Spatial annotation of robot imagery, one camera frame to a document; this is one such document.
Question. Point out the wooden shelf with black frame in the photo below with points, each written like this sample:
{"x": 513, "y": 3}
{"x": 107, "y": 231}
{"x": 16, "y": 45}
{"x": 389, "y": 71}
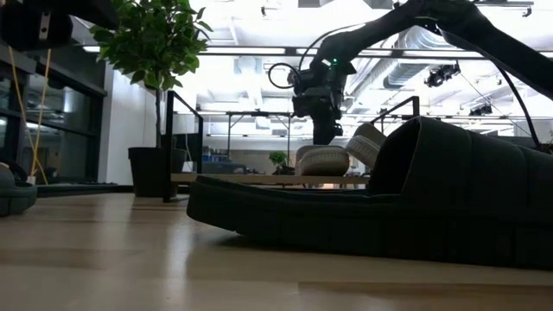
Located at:
{"x": 259, "y": 178}

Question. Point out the small green potted plant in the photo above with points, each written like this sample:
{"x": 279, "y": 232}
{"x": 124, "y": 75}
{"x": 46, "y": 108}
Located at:
{"x": 278, "y": 159}

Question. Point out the black metal workbench frame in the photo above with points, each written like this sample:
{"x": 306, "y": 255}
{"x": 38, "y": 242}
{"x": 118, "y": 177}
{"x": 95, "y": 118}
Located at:
{"x": 259, "y": 113}

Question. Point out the leafy green plant black pot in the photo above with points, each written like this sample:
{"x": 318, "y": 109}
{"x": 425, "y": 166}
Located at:
{"x": 151, "y": 43}

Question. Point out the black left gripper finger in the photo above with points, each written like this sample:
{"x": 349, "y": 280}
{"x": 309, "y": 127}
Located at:
{"x": 93, "y": 13}

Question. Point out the black framed glass partition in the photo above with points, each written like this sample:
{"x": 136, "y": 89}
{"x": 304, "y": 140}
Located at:
{"x": 65, "y": 108}

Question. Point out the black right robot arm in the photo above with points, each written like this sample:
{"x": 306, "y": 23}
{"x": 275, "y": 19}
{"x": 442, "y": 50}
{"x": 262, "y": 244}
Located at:
{"x": 497, "y": 43}

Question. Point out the black rubber slide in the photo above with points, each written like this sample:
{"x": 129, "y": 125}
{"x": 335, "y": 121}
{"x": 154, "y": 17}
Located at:
{"x": 17, "y": 198}
{"x": 432, "y": 194}

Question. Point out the long ceiling light strip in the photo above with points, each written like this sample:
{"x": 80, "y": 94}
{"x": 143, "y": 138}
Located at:
{"x": 242, "y": 51}

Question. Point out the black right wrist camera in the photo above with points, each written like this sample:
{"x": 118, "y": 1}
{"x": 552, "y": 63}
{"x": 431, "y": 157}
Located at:
{"x": 298, "y": 80}

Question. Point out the black ceiling spotlight cluster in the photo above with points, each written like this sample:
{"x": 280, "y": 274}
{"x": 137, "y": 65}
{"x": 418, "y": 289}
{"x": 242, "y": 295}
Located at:
{"x": 440, "y": 75}
{"x": 480, "y": 110}

